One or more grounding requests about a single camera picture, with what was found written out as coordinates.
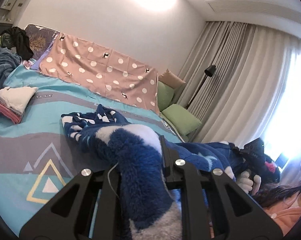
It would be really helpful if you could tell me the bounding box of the black garment on headboard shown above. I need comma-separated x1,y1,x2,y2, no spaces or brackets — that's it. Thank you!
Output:
0,27,33,60

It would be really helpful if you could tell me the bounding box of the grey blue blanket heap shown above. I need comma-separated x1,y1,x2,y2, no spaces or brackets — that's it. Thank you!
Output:
0,48,22,89

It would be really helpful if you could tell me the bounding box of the teal grey bed sheet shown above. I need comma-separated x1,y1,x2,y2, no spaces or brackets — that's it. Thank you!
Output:
0,66,180,234

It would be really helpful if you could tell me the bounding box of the green pillow near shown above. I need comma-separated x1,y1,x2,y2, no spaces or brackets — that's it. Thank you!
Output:
162,104,201,135

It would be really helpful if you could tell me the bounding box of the black floor lamp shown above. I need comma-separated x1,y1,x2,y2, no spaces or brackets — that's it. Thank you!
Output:
186,64,216,109

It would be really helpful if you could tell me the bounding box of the pink sleeved right forearm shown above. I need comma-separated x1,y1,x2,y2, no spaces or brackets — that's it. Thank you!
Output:
263,193,301,236

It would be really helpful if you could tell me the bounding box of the dark patterned pillow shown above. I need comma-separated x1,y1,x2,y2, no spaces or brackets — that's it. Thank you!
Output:
23,24,59,70

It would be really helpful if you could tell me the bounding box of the beige curtain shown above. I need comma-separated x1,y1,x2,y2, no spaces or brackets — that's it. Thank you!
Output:
177,22,301,146

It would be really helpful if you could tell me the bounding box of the blue fleece star garment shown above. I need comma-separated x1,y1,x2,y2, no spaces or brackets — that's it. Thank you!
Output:
60,103,244,240

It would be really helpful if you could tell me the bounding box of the folded white pink clothes stack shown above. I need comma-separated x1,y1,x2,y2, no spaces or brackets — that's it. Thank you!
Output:
0,86,38,124

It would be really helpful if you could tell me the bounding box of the green pillow far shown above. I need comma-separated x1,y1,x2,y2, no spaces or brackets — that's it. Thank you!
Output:
157,81,174,112

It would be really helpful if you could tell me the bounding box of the green pillow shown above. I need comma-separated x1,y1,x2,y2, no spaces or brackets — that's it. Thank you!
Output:
157,81,174,112
162,104,201,135

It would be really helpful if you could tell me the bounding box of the beige pillow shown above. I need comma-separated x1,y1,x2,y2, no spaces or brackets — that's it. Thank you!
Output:
158,69,186,89

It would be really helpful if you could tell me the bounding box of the white gloved right hand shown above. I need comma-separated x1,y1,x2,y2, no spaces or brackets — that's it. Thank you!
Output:
236,171,262,196

